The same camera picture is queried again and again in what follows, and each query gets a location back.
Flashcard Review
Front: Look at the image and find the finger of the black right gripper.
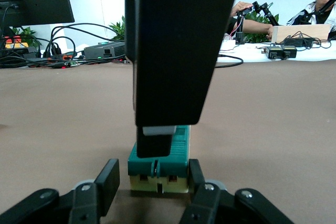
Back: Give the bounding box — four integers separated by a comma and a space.
124, 0, 238, 126
136, 126, 172, 158

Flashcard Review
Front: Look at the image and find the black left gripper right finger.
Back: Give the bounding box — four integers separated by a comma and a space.
178, 158, 295, 224

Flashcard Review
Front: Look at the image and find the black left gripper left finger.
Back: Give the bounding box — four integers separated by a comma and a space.
0, 158, 121, 224

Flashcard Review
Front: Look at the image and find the green load switch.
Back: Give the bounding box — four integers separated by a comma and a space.
128, 124, 191, 193

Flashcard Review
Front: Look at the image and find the bare person forearm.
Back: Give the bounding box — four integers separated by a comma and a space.
243, 18, 275, 37

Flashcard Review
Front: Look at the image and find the bare person hand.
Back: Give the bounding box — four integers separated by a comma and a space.
230, 2, 253, 16

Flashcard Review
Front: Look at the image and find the green potted plant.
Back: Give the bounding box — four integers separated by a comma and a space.
10, 26, 43, 49
243, 8, 280, 44
109, 15, 127, 41

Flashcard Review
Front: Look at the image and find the grey power unit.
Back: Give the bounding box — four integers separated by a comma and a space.
83, 41, 126, 59

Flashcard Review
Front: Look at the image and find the black device box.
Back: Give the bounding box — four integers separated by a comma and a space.
265, 45, 297, 59

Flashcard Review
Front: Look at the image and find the light wooden board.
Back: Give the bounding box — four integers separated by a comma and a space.
271, 24, 332, 44

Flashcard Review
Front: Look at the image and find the orange red control box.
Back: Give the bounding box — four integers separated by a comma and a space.
4, 36, 29, 50

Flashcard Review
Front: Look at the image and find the black looped cable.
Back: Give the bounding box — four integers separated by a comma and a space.
216, 54, 244, 68

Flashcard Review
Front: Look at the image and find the black cable bundle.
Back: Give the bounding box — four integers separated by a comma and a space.
0, 23, 127, 70

